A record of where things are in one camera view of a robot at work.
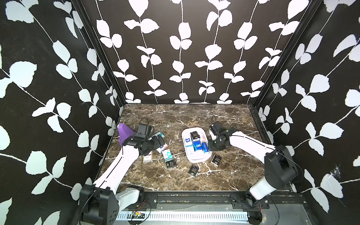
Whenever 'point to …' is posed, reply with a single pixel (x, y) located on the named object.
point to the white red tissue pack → (148, 157)
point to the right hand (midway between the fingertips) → (209, 145)
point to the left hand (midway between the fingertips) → (160, 142)
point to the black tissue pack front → (193, 170)
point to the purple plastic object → (124, 132)
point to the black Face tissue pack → (194, 136)
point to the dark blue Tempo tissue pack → (197, 146)
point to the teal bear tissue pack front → (167, 155)
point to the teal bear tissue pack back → (160, 133)
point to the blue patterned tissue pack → (205, 147)
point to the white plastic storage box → (192, 156)
